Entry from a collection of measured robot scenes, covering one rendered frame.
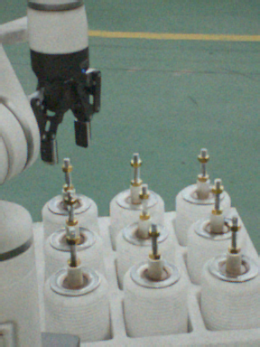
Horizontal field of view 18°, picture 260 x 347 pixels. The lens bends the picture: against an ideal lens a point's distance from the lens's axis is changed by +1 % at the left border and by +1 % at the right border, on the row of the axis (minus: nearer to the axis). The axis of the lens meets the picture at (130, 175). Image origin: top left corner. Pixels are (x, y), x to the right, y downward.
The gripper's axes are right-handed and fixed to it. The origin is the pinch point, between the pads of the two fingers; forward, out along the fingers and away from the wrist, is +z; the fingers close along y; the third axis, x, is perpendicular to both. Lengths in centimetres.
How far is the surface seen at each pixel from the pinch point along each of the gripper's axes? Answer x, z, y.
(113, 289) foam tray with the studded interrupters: 0.4, 29.0, 9.5
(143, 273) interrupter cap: -7.3, 21.8, 7.1
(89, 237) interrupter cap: 5.7, 21.6, 10.6
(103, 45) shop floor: 116, 47, 156
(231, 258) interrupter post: -17.8, 19.6, 14.9
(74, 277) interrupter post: -0.8, 20.5, -1.0
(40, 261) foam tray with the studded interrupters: 15.8, 29.0, 9.3
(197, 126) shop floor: 46, 47, 110
